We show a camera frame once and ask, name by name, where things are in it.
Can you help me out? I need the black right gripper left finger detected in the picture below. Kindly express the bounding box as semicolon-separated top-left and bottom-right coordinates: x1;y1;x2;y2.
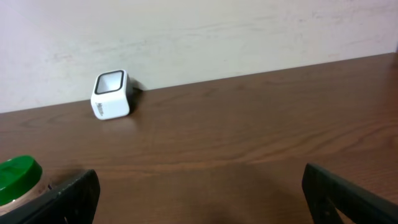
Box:
1;169;100;224

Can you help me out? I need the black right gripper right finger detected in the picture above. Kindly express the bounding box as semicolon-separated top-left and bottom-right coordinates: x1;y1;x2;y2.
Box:
302;164;397;224

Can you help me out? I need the green lid jar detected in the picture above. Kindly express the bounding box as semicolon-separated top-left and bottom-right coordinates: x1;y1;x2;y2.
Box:
1;155;52;216

